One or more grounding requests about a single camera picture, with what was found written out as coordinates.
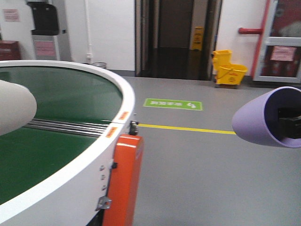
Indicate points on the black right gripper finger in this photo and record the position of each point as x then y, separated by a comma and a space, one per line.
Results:
289, 120

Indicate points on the purple plastic cup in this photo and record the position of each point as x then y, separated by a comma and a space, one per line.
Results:
257, 121

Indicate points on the beige plastic cup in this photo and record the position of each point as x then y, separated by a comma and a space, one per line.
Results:
17, 106

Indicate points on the orange conveyor motor cover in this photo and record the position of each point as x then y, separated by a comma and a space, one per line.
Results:
124, 181

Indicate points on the green circular conveyor belt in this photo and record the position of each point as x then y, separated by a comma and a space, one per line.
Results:
28, 156

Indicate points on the white outer conveyor rim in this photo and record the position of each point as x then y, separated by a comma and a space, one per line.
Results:
73, 195

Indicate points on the yellow mop bucket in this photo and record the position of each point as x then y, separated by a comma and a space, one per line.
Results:
227, 73

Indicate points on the red fire pipe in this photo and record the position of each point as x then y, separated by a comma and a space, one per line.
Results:
260, 32

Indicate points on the yellow wet floor sign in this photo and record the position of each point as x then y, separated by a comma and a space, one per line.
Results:
197, 38

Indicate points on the green floor sign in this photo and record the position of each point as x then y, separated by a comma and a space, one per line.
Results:
173, 104

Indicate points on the grey water dispenser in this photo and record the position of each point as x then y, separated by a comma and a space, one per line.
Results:
50, 33

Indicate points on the red fire extinguisher box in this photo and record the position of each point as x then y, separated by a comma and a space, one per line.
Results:
9, 50

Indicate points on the fire hose cabinet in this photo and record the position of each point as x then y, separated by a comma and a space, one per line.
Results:
278, 53

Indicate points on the wire mesh waste bin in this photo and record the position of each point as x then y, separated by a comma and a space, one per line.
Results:
100, 65

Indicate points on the pink wall notice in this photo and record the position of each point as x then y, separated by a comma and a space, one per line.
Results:
11, 15

